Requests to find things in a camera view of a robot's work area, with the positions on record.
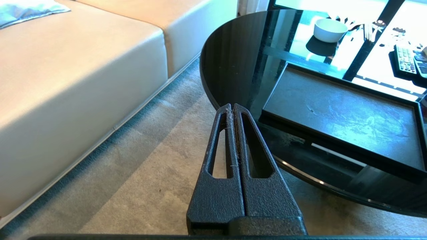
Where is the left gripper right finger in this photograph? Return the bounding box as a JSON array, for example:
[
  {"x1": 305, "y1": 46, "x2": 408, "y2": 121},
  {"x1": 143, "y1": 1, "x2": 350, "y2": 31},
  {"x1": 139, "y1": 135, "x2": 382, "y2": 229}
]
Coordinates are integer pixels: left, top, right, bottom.
[{"x1": 229, "y1": 103, "x2": 308, "y2": 236}]

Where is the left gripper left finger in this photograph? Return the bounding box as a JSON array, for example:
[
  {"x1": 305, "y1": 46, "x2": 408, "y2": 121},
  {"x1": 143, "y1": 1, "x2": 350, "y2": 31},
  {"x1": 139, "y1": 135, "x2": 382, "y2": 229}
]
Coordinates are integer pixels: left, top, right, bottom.
[{"x1": 186, "y1": 103, "x2": 246, "y2": 236}]

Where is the black rectangular tray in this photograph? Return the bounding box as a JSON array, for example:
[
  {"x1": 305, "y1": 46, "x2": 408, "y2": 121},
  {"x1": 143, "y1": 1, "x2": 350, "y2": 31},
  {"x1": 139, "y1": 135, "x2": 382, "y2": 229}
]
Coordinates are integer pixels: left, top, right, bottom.
[{"x1": 259, "y1": 62, "x2": 427, "y2": 184}]

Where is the round black glass table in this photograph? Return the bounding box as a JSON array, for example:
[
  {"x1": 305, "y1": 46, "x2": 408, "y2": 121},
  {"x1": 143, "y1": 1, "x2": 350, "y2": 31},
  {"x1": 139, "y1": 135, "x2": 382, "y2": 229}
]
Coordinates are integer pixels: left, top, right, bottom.
[{"x1": 199, "y1": 9, "x2": 427, "y2": 219}]

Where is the beige leather sofa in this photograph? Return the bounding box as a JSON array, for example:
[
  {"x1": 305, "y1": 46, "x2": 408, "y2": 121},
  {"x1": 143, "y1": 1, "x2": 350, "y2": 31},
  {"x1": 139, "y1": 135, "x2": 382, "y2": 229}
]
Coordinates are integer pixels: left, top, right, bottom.
[{"x1": 0, "y1": 0, "x2": 239, "y2": 220}]

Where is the white ceramic bowl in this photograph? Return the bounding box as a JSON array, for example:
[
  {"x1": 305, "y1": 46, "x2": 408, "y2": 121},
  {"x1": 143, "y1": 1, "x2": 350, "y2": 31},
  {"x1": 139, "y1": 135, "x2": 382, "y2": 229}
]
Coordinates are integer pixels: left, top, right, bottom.
[{"x1": 314, "y1": 18, "x2": 348, "y2": 43}]

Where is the black remote control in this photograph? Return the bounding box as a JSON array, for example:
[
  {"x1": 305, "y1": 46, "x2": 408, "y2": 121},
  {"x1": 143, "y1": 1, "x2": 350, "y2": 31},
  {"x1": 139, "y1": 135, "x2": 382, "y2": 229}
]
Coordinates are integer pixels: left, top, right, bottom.
[{"x1": 394, "y1": 45, "x2": 417, "y2": 75}]

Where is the silver fork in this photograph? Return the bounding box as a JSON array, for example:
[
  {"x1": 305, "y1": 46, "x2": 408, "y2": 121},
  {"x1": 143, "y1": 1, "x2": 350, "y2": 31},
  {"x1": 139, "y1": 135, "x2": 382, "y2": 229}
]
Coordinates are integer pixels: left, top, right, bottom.
[{"x1": 363, "y1": 20, "x2": 387, "y2": 42}]

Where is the grey remote control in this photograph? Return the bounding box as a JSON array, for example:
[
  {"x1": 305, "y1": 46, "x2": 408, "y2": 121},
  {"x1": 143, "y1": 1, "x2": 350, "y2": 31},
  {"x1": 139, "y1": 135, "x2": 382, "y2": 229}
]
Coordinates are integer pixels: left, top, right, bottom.
[{"x1": 414, "y1": 54, "x2": 427, "y2": 79}]

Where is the light blue cushion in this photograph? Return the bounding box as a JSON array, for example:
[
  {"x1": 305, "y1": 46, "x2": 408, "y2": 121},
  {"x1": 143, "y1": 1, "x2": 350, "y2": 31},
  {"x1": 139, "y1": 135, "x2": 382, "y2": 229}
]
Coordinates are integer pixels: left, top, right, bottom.
[{"x1": 0, "y1": 0, "x2": 71, "y2": 29}]

